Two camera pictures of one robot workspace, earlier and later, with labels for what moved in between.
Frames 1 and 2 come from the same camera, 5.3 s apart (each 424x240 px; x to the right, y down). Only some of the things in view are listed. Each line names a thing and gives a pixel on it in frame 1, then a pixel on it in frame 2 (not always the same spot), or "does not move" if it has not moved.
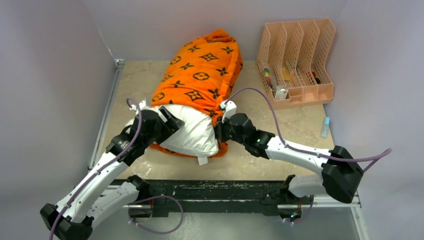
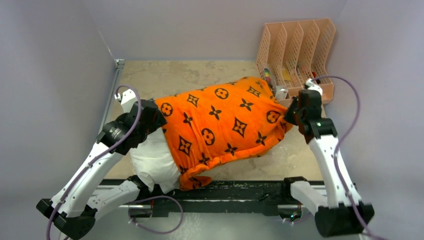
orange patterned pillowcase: (201, 76) → (232, 118)
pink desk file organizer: (294, 62) does not move
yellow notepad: (286, 75) does not move
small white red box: (281, 92) does not move
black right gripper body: (226, 133) → (294, 114)
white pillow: (196, 138) → (153, 161)
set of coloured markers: (268, 78) does not move
